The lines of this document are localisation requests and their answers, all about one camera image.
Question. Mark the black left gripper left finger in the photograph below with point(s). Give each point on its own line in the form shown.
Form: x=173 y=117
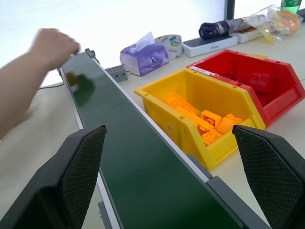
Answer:
x=71 y=176

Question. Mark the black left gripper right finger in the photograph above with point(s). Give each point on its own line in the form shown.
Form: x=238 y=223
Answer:
x=269 y=167

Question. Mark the green conveyor belt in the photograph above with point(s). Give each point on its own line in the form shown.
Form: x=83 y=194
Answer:
x=133 y=143

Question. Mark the person's bare hand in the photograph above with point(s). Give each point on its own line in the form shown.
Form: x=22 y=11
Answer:
x=51 y=46

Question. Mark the orange rounded building brick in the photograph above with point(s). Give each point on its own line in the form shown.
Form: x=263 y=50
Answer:
x=228 y=122

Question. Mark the orange small building brick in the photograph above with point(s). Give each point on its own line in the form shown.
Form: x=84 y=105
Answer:
x=210 y=136

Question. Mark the orange square building brick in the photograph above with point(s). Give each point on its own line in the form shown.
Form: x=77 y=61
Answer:
x=210 y=117

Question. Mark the red square building brick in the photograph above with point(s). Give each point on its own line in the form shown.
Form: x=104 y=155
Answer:
x=261 y=81

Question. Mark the red plastic bin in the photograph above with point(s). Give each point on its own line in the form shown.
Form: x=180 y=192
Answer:
x=255 y=81

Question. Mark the orange long building brick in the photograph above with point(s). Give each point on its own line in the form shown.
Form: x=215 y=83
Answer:
x=193 y=117

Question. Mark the yellow plastic bin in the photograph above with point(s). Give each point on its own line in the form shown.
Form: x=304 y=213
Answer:
x=190 y=112

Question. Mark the orange flat building brick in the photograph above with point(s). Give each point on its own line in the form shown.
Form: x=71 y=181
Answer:
x=181 y=102

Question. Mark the grey perforated metal block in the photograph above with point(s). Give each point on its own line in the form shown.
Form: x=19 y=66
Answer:
x=117 y=74

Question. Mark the white tray with brown contents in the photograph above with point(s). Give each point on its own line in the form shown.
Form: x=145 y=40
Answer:
x=247 y=34

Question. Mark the white iPhone box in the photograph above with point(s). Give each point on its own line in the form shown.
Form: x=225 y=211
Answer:
x=209 y=44

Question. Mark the purple tissue pack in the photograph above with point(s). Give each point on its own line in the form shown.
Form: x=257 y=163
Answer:
x=145 y=58

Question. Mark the clear plastic bag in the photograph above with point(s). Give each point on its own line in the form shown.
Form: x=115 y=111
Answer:
x=271 y=22

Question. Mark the orange round object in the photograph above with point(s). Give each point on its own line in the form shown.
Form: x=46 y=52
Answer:
x=289 y=21

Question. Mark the dark purple folded umbrella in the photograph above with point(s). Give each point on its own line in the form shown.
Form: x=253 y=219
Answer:
x=221 y=27

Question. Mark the roll of printed tape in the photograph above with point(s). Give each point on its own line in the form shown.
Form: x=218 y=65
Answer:
x=170 y=45

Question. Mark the green plastic bottle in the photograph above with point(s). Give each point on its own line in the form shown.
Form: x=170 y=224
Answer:
x=290 y=5

